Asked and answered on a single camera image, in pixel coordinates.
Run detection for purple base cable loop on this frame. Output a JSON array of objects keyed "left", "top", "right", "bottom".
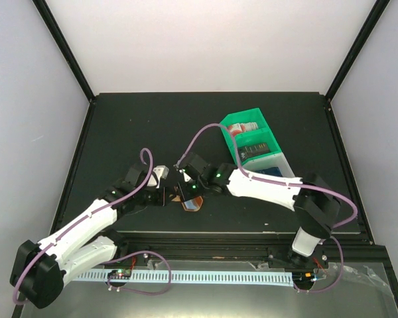
[{"left": 106, "top": 250, "right": 172, "bottom": 295}]

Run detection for white slotted cable duct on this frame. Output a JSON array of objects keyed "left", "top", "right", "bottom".
[{"left": 75, "top": 269, "right": 293, "bottom": 287}]

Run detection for red white cards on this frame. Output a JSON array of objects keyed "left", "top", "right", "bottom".
[{"left": 228, "top": 122, "right": 259, "bottom": 136}]

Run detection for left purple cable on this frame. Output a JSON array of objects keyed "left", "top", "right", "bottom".
[{"left": 13, "top": 148, "right": 153, "bottom": 305}]

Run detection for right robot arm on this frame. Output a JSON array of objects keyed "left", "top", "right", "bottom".
[{"left": 175, "top": 152, "right": 340, "bottom": 268}]

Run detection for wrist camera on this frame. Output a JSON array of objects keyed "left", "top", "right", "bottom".
[
  {"left": 174, "top": 163, "right": 191, "bottom": 183},
  {"left": 149, "top": 165, "right": 169, "bottom": 188}
]

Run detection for blue credit card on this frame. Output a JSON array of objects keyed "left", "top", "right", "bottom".
[{"left": 255, "top": 166, "right": 283, "bottom": 177}]

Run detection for brown leather card holder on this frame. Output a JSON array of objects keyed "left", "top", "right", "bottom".
[{"left": 171, "top": 185, "right": 204, "bottom": 212}]

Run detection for green upper bin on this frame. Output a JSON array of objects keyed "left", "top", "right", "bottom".
[{"left": 220, "top": 108, "right": 270, "bottom": 146}]

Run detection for green middle bin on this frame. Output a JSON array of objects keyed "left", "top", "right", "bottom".
[{"left": 234, "top": 129, "right": 281, "bottom": 166}]

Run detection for left circuit board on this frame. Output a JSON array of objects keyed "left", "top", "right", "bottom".
[{"left": 108, "top": 269, "right": 132, "bottom": 279}]

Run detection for left black frame post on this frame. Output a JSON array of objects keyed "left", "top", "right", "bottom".
[{"left": 32, "top": 0, "right": 95, "bottom": 103}]

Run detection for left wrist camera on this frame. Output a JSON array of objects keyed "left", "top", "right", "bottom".
[{"left": 149, "top": 165, "right": 169, "bottom": 188}]

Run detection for white bin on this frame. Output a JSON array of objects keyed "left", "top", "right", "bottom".
[{"left": 242, "top": 152, "right": 295, "bottom": 178}]

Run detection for circuit board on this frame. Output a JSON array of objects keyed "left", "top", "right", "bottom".
[
  {"left": 297, "top": 272, "right": 326, "bottom": 283},
  {"left": 108, "top": 269, "right": 132, "bottom": 279}
]

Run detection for black frame post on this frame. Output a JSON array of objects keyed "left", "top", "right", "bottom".
[
  {"left": 325, "top": 0, "right": 391, "bottom": 102},
  {"left": 32, "top": 0, "right": 95, "bottom": 103}
]

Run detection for green bin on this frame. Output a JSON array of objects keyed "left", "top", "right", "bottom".
[
  {"left": 234, "top": 129, "right": 281, "bottom": 166},
  {"left": 220, "top": 108, "right": 270, "bottom": 146}
]

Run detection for black cards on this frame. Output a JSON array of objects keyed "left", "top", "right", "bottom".
[{"left": 238, "top": 142, "right": 270, "bottom": 162}]

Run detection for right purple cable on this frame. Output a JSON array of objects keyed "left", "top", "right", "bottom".
[{"left": 182, "top": 123, "right": 359, "bottom": 229}]

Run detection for right black frame post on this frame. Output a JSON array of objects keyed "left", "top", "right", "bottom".
[{"left": 325, "top": 0, "right": 391, "bottom": 102}]

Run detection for right circuit board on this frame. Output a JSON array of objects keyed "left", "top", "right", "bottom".
[{"left": 297, "top": 272, "right": 326, "bottom": 283}]

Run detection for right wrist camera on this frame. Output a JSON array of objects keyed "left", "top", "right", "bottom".
[{"left": 174, "top": 163, "right": 191, "bottom": 183}]

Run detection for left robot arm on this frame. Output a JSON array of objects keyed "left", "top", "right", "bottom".
[{"left": 9, "top": 163, "right": 169, "bottom": 309}]

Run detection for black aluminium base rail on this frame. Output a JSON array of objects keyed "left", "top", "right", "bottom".
[{"left": 115, "top": 231, "right": 306, "bottom": 269}]

